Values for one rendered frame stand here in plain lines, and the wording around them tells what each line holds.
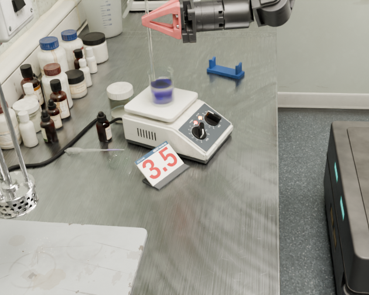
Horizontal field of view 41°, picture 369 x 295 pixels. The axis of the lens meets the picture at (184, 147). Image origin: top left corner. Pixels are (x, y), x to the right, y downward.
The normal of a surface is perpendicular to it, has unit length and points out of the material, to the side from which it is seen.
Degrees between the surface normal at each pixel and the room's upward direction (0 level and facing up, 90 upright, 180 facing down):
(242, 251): 0
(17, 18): 90
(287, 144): 0
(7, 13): 90
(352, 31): 90
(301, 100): 90
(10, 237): 0
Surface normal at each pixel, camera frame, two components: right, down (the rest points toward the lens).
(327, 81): -0.14, 0.57
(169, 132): -0.48, 0.52
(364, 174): -0.06, -0.82
